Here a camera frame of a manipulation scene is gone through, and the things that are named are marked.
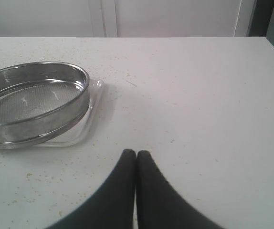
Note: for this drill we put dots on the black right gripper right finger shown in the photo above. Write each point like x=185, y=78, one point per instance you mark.
x=159, y=206

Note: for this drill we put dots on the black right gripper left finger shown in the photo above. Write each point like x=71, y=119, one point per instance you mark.
x=112, y=205

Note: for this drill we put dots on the round steel mesh sieve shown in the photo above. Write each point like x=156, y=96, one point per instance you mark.
x=40, y=101

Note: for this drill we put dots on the white rectangular plastic tray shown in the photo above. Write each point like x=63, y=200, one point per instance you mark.
x=79, y=132

